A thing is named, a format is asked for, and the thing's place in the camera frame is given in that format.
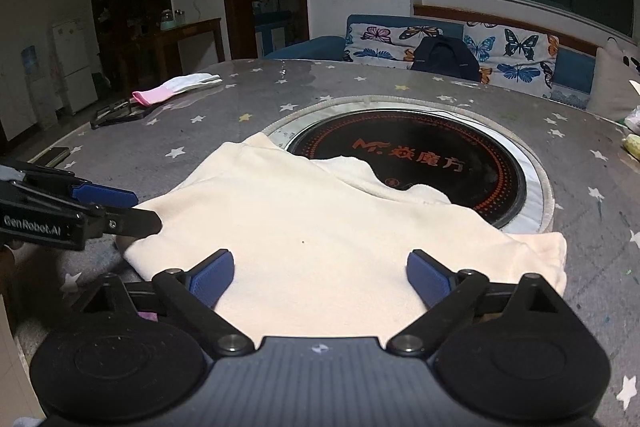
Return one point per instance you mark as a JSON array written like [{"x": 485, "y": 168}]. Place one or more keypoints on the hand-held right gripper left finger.
[{"x": 212, "y": 279}]

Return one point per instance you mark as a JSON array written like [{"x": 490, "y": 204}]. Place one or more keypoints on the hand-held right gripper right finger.
[{"x": 430, "y": 277}]

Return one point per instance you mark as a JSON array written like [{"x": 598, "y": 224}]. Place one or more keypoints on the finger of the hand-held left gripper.
[
  {"x": 135, "y": 222},
  {"x": 107, "y": 197}
]

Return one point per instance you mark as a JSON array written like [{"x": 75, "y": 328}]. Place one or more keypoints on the cream shirt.
[{"x": 310, "y": 232}]

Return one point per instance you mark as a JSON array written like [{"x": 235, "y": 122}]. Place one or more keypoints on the black clothes hanger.
[{"x": 117, "y": 116}]

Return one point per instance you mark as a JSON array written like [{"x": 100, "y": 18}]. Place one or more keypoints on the black phone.
[{"x": 50, "y": 156}]

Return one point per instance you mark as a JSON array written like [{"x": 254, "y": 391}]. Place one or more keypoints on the round black induction cooker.
[{"x": 450, "y": 147}]

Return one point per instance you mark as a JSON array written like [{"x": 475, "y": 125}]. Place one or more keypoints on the white glove with pink cuff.
[{"x": 180, "y": 86}]

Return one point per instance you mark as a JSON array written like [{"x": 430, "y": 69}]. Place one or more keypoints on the water dispenser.
[{"x": 37, "y": 82}]

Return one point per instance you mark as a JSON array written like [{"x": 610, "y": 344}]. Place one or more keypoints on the white refrigerator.
[{"x": 75, "y": 62}]

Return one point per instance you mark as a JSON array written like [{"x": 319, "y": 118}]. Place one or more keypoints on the wooden side table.
[{"x": 195, "y": 37}]

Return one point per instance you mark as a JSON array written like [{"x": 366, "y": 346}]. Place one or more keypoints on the teal kettle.
[{"x": 166, "y": 21}]

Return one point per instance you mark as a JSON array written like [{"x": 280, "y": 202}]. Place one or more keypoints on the black backpack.
[{"x": 442, "y": 57}]

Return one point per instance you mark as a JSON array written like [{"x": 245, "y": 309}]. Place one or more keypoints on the butterfly print cushions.
[{"x": 510, "y": 52}]

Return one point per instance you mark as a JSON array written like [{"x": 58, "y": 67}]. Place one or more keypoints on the blue sofa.
[{"x": 305, "y": 47}]

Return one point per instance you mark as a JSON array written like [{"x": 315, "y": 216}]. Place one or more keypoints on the white plastic bag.
[{"x": 634, "y": 119}]

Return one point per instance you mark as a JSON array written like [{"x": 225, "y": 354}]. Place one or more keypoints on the grey pillow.
[{"x": 610, "y": 87}]

